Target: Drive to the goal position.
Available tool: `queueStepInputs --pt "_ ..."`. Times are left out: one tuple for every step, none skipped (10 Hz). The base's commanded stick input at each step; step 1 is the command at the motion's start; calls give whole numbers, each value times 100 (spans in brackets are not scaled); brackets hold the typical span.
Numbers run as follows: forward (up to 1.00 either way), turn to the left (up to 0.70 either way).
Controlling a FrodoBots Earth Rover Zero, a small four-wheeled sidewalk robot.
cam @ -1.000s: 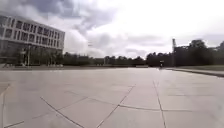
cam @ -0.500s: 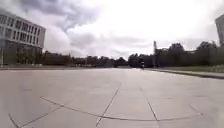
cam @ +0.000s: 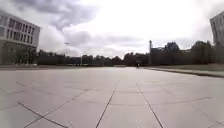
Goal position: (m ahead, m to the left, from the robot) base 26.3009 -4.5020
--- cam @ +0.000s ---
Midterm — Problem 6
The row of dark trees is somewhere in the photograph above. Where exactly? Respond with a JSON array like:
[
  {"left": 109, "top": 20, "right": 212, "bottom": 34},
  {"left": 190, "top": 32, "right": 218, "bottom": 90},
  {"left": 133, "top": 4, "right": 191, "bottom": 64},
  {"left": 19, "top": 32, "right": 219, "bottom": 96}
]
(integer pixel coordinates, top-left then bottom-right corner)
[{"left": 19, "top": 40, "right": 224, "bottom": 67}]

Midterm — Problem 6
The grey paved stone plaza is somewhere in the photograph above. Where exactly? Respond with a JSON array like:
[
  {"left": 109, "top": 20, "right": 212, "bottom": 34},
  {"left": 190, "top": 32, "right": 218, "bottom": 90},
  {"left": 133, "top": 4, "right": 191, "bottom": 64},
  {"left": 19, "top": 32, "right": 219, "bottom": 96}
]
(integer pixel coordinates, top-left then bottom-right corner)
[{"left": 0, "top": 66, "right": 224, "bottom": 128}]

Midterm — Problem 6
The tall chimney tower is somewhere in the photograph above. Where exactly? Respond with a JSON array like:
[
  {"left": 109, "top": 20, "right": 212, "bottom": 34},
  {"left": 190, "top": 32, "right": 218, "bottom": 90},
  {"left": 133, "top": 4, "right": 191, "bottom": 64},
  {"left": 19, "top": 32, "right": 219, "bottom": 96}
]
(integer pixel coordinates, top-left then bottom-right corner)
[{"left": 148, "top": 39, "right": 153, "bottom": 66}]

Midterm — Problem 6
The low dark kerb step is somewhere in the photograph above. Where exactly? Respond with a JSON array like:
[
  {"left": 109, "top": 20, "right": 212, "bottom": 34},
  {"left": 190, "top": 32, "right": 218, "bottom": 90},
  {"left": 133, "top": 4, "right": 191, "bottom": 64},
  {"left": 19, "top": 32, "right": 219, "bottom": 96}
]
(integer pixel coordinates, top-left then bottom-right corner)
[{"left": 143, "top": 67, "right": 224, "bottom": 79}]

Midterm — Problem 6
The grass strip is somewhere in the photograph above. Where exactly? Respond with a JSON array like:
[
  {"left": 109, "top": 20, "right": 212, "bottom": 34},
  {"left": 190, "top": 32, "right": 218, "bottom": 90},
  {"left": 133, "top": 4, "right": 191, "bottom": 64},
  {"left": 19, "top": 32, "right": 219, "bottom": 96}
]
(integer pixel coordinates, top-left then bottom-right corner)
[{"left": 156, "top": 63, "right": 224, "bottom": 72}]

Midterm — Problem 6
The large pale windowed building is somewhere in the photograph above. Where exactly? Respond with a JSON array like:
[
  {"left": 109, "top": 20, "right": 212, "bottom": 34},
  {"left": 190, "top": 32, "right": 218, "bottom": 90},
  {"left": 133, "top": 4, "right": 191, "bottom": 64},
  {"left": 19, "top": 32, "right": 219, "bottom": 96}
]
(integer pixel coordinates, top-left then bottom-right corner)
[{"left": 0, "top": 12, "right": 41, "bottom": 66}]

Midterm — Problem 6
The grey windowed building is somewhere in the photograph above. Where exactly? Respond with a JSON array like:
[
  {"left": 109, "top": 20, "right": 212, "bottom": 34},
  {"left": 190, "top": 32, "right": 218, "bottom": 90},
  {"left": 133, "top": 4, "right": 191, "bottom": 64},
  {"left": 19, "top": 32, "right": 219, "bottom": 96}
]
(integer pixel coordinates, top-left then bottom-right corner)
[{"left": 209, "top": 10, "right": 224, "bottom": 46}]

